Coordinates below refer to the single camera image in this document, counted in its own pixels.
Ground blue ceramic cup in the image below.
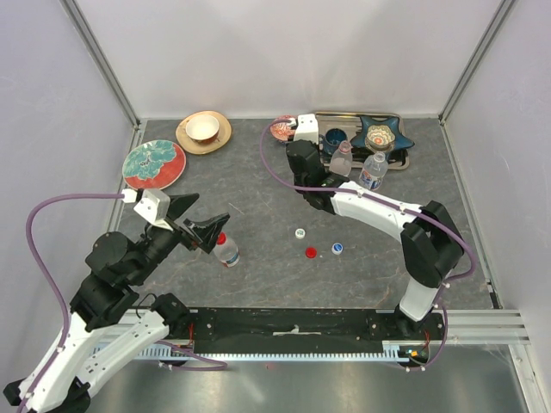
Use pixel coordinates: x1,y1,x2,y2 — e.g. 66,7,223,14
319,128,347,157

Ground tan saucer plate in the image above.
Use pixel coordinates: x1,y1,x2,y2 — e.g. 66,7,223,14
176,111,232,155

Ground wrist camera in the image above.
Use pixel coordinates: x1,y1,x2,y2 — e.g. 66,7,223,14
293,114,319,145
121,188,173,231

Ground red bottle cap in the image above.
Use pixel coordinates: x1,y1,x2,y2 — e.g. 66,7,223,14
305,247,317,259

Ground tall red-cap clear bottle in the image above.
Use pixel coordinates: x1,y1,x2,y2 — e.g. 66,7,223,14
329,140,353,176

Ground blue star-shaped dish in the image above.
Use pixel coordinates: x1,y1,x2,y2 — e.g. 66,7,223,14
351,114,415,151

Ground red teal floral plate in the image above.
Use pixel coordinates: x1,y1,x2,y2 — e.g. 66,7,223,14
122,139,187,189

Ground patterned flower bowl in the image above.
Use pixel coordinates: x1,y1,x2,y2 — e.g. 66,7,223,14
365,125,396,152

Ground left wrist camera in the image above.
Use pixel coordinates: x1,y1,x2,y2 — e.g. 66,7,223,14
121,188,173,231

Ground clear Pocari Sweat bottle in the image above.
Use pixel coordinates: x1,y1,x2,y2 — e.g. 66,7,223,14
359,151,388,191

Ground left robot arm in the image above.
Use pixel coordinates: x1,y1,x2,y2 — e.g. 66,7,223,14
3,189,230,412

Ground red patterned bowl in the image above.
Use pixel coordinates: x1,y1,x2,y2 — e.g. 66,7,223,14
270,114,297,143

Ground white juice bottle cap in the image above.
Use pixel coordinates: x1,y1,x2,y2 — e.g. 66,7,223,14
295,228,306,239

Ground right aluminium frame post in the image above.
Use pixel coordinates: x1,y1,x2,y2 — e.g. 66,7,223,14
438,0,517,126

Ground slotted cable duct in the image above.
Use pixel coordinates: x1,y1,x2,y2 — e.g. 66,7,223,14
136,343,428,363

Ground red white tea cup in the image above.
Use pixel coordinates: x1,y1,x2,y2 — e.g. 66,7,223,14
185,114,220,145

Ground aluminium frame post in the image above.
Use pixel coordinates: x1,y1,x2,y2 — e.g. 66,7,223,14
438,0,517,126
59,0,141,129

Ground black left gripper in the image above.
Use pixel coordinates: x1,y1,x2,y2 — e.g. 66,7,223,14
129,192,232,284

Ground blue white Pocari cap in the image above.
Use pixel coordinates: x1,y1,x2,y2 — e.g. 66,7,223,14
331,243,344,255

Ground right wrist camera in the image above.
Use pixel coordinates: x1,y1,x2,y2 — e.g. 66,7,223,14
293,114,319,145

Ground left aluminium frame post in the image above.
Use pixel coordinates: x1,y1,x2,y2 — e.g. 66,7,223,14
59,0,141,129

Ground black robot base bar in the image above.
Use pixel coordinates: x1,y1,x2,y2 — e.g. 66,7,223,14
168,307,444,351

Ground steel tray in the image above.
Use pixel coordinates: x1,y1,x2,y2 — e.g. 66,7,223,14
315,111,411,170

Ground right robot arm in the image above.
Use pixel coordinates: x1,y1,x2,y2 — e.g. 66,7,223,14
286,140,467,339

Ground small red-cap clear bottle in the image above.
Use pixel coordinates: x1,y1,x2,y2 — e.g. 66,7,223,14
213,232,240,268

